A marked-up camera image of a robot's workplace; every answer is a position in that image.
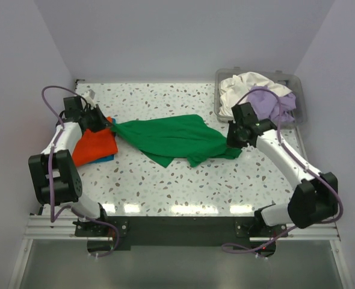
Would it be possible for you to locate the green t shirt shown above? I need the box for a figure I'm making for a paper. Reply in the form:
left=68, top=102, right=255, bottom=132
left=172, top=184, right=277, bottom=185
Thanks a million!
left=111, top=114, right=241, bottom=168

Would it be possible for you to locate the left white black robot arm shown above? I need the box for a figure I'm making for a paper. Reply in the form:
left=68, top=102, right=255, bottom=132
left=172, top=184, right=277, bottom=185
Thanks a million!
left=28, top=95, right=112, bottom=222

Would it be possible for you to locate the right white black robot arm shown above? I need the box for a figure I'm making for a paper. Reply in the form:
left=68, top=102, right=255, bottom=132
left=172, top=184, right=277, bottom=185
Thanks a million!
left=227, top=103, right=341, bottom=229

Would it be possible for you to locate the folded blue t shirt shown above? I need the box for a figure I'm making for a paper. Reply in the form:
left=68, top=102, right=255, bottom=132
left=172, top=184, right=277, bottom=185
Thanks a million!
left=87, top=128, right=118, bottom=163

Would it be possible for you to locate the folded orange t shirt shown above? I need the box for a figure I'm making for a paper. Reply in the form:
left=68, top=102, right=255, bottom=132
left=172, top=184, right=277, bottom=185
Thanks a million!
left=72, top=128, right=118, bottom=167

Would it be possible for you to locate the lavender crumpled t shirt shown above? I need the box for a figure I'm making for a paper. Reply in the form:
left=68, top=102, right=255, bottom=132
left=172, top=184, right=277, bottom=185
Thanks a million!
left=247, top=87, right=296, bottom=123

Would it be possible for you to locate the white crumpled t shirt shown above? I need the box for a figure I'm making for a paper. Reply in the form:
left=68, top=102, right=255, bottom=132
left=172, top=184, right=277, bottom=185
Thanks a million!
left=219, top=72, right=292, bottom=117

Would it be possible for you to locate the clear plastic bin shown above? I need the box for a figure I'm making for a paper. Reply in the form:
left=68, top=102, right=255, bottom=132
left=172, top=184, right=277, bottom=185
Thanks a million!
left=214, top=69, right=307, bottom=129

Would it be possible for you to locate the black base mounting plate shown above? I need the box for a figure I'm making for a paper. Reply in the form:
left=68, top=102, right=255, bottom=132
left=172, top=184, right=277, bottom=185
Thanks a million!
left=74, top=216, right=288, bottom=253

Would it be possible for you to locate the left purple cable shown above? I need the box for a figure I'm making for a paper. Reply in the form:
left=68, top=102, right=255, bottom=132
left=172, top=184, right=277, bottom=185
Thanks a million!
left=41, top=86, right=90, bottom=223

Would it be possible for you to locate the aluminium frame rail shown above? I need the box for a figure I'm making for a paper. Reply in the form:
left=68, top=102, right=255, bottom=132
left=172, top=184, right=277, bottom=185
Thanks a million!
left=23, top=216, right=341, bottom=241

